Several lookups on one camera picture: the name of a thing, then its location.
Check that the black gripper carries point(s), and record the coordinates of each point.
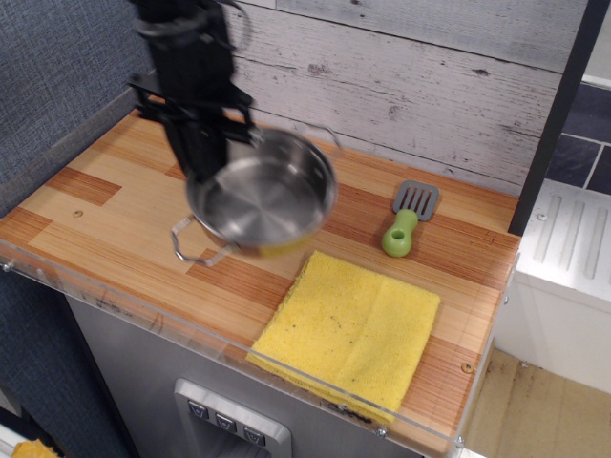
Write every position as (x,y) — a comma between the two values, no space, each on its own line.
(193,58)

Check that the stainless steel pot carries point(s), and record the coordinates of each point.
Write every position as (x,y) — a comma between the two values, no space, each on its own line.
(269,198)

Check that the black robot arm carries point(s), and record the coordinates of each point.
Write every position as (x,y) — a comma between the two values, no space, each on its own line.
(145,99)

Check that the clear acrylic edge guard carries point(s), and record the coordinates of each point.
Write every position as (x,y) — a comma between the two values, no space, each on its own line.
(142,350)

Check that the yellow folded cloth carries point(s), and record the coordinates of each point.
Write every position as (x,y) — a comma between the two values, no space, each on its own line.
(349,335)

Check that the silver dispenser button panel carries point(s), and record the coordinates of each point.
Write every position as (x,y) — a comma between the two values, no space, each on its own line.
(216,426)

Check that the yellow object bottom left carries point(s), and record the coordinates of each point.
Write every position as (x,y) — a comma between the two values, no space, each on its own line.
(33,449)

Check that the white radiator cabinet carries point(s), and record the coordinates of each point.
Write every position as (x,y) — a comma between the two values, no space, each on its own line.
(556,313)

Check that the grey spatula green handle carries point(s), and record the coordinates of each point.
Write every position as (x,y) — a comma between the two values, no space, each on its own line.
(415,202)

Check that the right dark frame post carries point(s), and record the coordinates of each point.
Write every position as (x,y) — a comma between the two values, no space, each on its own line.
(586,38)

